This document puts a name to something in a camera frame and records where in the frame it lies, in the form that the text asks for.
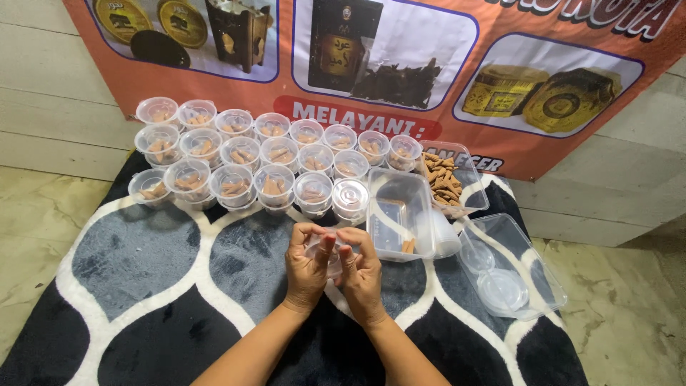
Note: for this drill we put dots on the person's right hand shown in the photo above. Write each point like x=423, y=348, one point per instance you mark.
x=364, y=284

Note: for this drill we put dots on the person's left hand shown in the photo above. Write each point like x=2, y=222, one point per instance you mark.
x=303, y=279

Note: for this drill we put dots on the small clear plastic cup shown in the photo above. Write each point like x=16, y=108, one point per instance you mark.
x=333, y=268

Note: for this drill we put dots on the brown incense cone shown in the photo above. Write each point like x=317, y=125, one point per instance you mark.
x=405, y=246
x=412, y=245

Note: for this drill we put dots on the clear rectangular container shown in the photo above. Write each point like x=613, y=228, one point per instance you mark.
x=399, y=209

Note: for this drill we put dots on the clear lidded plastic cup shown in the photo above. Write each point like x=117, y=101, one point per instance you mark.
x=350, y=197

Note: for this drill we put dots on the stack of empty clear cups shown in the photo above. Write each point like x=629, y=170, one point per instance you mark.
x=445, y=236

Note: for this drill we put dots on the small round clear lid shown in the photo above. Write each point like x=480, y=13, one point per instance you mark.
x=477, y=256

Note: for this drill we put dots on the pile of brown incense cones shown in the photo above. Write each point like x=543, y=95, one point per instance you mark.
x=442, y=179

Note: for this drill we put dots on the group of filled plastic cups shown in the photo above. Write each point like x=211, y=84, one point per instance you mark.
x=236, y=161

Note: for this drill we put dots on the stack of round clear lids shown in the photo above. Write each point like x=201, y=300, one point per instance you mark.
x=502, y=290

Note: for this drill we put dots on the grey black white plush rug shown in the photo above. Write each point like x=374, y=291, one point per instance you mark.
x=161, y=300

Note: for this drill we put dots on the clear container with cone pile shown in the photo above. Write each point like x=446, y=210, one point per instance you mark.
x=471, y=182

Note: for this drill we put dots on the clear rectangular container lid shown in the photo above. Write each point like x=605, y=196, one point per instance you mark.
x=536, y=268

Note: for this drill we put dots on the orange printed banner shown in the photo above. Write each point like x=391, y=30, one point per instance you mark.
x=471, y=69

